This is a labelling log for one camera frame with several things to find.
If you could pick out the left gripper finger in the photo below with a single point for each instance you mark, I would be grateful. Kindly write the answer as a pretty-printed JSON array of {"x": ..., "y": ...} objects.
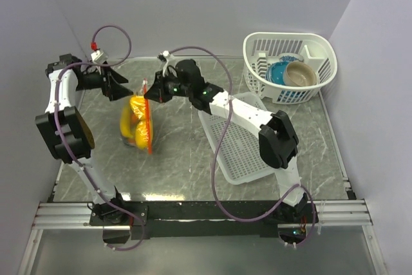
[
  {"x": 118, "y": 91},
  {"x": 114, "y": 76}
]

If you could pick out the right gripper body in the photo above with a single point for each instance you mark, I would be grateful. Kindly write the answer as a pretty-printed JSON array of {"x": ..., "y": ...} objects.
[{"x": 172, "y": 87}]

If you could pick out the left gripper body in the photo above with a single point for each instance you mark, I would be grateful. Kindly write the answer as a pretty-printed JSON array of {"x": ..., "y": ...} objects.
[{"x": 94, "y": 80}]

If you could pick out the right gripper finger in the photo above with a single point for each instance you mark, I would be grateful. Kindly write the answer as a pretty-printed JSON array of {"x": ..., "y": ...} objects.
[
  {"x": 159, "y": 80},
  {"x": 155, "y": 93}
]

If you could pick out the yellow fake banana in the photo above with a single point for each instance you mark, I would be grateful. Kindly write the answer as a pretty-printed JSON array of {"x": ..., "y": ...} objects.
[{"x": 126, "y": 121}]

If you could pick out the clear zip top bag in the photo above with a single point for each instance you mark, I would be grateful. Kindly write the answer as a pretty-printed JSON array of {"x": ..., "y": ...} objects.
[{"x": 131, "y": 142}]

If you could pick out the yellow fake bell pepper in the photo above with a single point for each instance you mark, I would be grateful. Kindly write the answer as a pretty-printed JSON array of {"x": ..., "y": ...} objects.
[{"x": 139, "y": 107}]

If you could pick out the yellow fake mango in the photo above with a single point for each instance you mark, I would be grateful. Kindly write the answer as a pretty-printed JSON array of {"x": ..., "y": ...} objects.
[{"x": 143, "y": 135}]

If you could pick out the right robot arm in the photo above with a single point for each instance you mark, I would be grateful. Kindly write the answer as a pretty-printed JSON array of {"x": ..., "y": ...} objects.
[{"x": 275, "y": 133}]

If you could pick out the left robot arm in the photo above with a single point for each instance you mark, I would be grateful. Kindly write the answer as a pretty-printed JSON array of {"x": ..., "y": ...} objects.
[{"x": 69, "y": 138}]

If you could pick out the white dish rack basket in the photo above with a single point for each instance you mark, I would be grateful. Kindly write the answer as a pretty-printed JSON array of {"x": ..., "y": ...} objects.
[{"x": 261, "y": 50}]

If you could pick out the white flat basket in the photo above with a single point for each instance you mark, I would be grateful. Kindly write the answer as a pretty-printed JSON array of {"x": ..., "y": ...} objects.
[{"x": 238, "y": 158}]

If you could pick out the blue patterned white plate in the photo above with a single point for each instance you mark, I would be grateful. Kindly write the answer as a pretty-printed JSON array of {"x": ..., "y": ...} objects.
[{"x": 290, "y": 57}]

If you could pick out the beige bowl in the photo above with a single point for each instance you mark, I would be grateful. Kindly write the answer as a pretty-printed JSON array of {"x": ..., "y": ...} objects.
[{"x": 299, "y": 74}]

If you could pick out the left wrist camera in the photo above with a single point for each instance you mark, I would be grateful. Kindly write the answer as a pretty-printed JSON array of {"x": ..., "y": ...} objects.
[{"x": 98, "y": 56}]

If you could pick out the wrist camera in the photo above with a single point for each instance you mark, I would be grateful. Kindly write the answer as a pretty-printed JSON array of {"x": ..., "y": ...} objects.
[
  {"x": 98, "y": 56},
  {"x": 168, "y": 61}
]

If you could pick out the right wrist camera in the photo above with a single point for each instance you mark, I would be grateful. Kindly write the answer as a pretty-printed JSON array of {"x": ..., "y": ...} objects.
[{"x": 168, "y": 61}]

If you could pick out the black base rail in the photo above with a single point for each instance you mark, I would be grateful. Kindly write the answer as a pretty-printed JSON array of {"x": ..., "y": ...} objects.
[{"x": 146, "y": 220}]

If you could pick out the aluminium frame rail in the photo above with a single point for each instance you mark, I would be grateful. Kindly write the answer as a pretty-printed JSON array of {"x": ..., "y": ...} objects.
[{"x": 77, "y": 215}]

